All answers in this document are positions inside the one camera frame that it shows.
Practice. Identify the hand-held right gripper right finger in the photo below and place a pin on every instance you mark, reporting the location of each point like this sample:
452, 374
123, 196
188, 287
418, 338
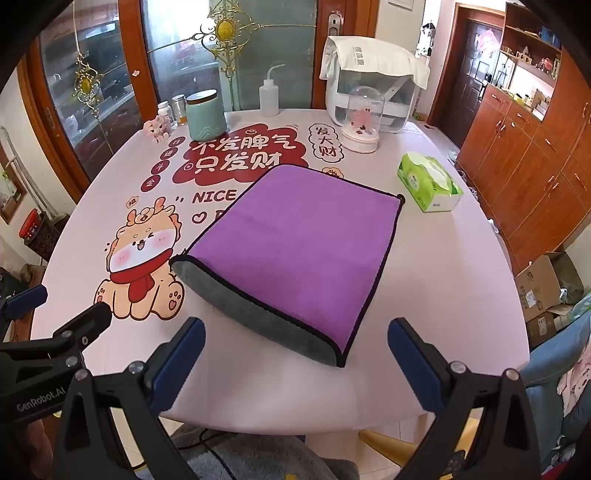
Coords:
412, 356

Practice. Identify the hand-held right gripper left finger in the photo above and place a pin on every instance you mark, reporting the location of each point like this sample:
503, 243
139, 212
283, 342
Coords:
183, 353

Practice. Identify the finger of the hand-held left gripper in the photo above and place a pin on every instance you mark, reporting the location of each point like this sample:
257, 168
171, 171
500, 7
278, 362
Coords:
87, 323
25, 299

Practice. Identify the purple and grey towel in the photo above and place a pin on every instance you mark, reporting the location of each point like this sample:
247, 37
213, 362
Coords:
295, 249

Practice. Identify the pink printed tablecloth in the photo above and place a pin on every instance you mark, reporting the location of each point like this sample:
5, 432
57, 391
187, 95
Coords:
452, 295

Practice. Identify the red container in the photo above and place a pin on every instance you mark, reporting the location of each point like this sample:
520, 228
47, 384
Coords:
31, 225

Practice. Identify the yellow wooden chair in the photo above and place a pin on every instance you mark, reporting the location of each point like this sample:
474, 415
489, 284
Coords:
383, 445

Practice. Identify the grey fluffy cushion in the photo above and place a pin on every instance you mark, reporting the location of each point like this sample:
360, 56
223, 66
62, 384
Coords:
258, 454

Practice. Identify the small cardboard box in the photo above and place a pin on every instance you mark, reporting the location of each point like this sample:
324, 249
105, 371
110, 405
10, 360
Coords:
545, 330

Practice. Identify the person's jeans leg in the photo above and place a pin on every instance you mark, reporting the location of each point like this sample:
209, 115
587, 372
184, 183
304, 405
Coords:
554, 369

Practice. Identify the large cardboard box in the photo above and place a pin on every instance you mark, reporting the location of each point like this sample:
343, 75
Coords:
538, 286

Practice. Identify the green tissue pack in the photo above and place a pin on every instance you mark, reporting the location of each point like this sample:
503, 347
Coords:
429, 182

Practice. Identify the pink plush toy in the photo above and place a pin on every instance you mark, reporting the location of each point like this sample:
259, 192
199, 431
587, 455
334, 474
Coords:
158, 128

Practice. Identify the gold door ornament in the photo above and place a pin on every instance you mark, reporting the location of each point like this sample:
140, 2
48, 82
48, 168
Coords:
86, 84
226, 28

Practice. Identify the small white pill bottle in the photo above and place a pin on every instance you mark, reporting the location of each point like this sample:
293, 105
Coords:
164, 112

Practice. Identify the jar with silver lid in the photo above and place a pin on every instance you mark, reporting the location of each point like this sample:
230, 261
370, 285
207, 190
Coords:
179, 110

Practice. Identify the wooden storage cabinet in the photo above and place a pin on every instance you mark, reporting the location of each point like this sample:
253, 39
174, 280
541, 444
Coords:
531, 152

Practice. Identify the green canister with dark lid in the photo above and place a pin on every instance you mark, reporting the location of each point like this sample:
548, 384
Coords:
205, 117

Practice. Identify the glass dome ornament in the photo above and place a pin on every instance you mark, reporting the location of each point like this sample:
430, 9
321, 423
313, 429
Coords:
364, 117

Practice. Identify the white countertop appliance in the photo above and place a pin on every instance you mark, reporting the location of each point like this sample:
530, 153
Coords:
401, 108

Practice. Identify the wooden glass door cabinet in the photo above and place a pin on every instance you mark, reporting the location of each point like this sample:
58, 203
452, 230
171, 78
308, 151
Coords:
138, 55

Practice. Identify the white squeeze bottle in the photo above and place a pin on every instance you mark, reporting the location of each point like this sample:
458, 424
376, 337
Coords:
268, 97

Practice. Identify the dark brown door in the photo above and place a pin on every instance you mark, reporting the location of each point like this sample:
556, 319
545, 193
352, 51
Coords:
475, 78

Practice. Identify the white cloth cover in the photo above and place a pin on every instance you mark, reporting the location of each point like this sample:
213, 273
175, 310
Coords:
369, 53

